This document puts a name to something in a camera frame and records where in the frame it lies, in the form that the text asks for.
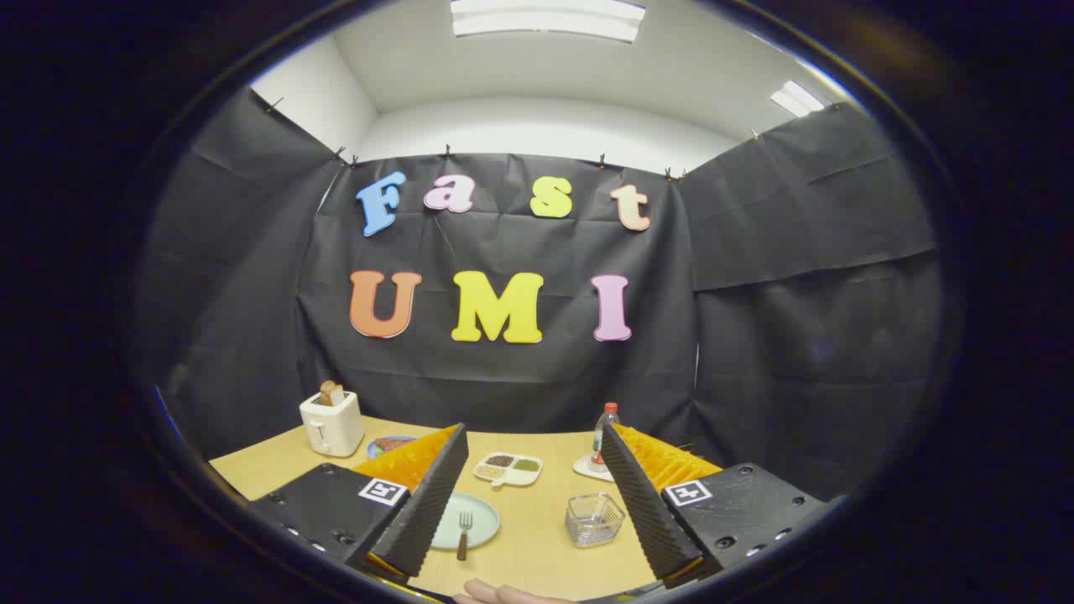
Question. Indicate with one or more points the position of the clear water bottle red cap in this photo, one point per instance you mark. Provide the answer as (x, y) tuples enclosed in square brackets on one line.
[(597, 449)]

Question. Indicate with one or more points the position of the large ceiling light panel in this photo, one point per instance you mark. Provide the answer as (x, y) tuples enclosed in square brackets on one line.
[(545, 21)]

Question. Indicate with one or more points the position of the small blue plate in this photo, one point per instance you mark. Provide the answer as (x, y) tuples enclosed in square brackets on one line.
[(372, 451)]

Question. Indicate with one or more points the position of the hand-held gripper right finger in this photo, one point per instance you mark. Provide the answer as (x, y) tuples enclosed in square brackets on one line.
[(646, 512)]

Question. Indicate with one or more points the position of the toasted bread slice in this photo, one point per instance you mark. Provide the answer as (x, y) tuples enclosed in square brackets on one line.
[(331, 393)]

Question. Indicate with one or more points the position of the clear cutlery drain basket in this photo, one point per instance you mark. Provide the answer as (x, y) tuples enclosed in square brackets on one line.
[(594, 520)]

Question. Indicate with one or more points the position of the white square coaster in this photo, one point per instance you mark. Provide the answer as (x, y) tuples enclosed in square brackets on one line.
[(583, 467)]

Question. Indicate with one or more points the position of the steak with vegetables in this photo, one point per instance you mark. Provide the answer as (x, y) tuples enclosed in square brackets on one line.
[(391, 444)]

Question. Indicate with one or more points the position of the black backdrop cloth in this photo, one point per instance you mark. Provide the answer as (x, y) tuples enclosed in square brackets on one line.
[(503, 377)]

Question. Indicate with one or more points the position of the white divided tray with beans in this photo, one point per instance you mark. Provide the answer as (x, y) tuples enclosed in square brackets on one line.
[(524, 476)]

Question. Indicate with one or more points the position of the white toaster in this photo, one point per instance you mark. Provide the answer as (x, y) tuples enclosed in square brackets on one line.
[(331, 428)]

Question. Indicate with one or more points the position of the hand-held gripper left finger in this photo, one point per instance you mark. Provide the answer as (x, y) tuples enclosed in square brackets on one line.
[(428, 507)]

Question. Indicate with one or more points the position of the small ceiling light panel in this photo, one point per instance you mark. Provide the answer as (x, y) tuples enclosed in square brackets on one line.
[(797, 99)]

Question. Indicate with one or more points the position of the light green plate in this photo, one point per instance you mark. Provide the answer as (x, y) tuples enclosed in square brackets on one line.
[(482, 512)]

